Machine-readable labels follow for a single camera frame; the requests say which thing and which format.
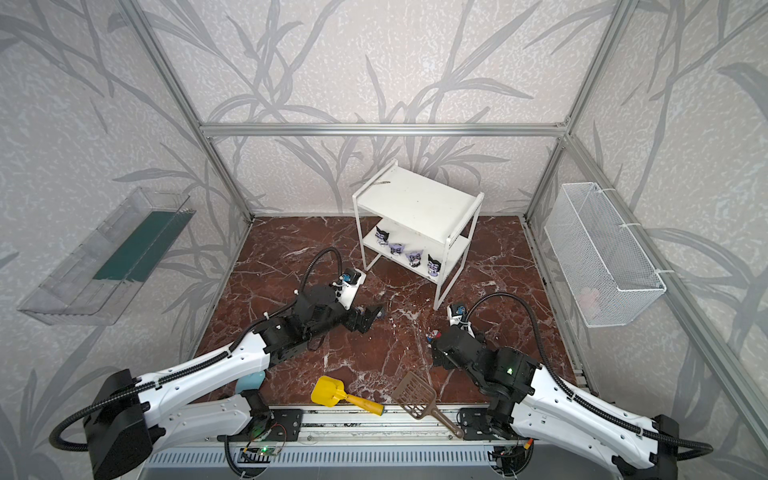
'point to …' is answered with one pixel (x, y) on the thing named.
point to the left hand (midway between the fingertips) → (373, 289)
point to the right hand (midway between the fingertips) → (445, 330)
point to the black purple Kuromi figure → (382, 236)
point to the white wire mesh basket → (609, 277)
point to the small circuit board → (267, 451)
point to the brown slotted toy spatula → (419, 398)
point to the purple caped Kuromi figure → (415, 258)
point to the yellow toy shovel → (329, 391)
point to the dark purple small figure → (396, 248)
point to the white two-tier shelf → (416, 223)
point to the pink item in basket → (588, 297)
